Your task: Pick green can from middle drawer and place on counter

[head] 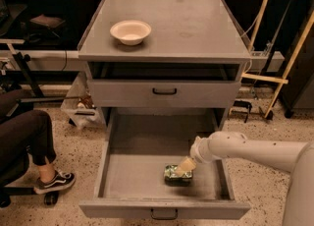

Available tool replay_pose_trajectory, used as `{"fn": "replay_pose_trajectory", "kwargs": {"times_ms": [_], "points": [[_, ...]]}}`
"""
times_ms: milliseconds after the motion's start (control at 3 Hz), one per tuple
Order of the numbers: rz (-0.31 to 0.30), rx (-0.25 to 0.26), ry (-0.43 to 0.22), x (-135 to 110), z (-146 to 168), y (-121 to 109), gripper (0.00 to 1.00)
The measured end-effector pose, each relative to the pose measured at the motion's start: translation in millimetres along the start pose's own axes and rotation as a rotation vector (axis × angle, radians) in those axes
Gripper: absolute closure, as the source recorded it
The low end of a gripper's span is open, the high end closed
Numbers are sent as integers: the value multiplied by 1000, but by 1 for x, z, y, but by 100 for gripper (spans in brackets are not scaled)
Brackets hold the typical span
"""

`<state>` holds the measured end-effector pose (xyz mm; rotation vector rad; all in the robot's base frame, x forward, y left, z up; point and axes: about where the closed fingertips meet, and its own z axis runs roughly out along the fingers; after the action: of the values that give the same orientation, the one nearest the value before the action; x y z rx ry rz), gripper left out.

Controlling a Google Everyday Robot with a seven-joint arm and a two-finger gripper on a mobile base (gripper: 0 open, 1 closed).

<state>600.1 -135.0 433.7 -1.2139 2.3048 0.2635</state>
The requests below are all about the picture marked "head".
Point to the black drawer handle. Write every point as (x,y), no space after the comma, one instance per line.
(166,91)
(164,214)

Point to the open grey bottom drawer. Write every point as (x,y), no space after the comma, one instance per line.
(139,143)

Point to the black and white sneaker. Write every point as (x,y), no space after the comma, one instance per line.
(60,182)

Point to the black office chair base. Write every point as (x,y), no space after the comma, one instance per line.
(7,192)

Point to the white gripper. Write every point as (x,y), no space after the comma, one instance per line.
(198,153)

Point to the closed grey drawer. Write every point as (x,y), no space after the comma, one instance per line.
(137,93)

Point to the dark box on shelf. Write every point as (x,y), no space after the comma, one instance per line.
(45,22)

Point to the grey cabinet with counter top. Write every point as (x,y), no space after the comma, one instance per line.
(190,40)

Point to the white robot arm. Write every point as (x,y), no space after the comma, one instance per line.
(295,158)

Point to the seated person's leg dark trousers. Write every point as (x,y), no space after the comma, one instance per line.
(27,128)

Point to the black drawer handle lower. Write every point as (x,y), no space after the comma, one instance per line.
(164,214)

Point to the black drawer handle upper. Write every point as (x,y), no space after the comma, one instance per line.
(166,91)

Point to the wooden stick frame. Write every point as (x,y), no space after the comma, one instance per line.
(283,79)

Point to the black tripod stand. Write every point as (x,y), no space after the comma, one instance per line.
(20,59)

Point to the clear plastic bin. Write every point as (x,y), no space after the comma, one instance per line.
(79,106)

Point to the white paper bowl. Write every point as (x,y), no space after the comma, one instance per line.
(130,32)

